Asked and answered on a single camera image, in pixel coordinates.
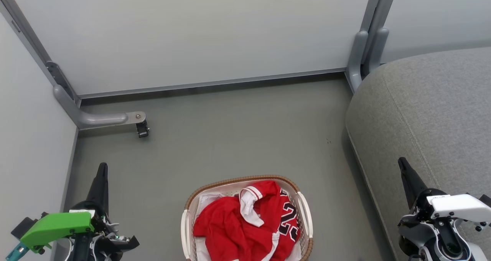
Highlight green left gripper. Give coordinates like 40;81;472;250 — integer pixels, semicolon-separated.
20;162;139;261

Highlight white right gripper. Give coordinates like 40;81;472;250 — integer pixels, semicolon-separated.
398;157;491;229

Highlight red basketball jersey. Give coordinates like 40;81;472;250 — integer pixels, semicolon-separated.
230;180;302;261

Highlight grey fabric sofa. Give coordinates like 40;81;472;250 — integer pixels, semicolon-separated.
345;47;491;261

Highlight grey partition support leg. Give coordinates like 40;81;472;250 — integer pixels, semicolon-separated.
53;84;147;131

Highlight white basket liner cloth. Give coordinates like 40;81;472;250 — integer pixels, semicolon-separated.
194;192;227;219

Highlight white laundry basket brown rim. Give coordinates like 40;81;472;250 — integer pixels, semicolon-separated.
180;175;314;261

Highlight grey partition corner posts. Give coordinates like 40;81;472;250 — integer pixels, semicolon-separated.
346;0;399;93

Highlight teal left cable connector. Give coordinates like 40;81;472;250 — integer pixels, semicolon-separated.
5;241;30;260

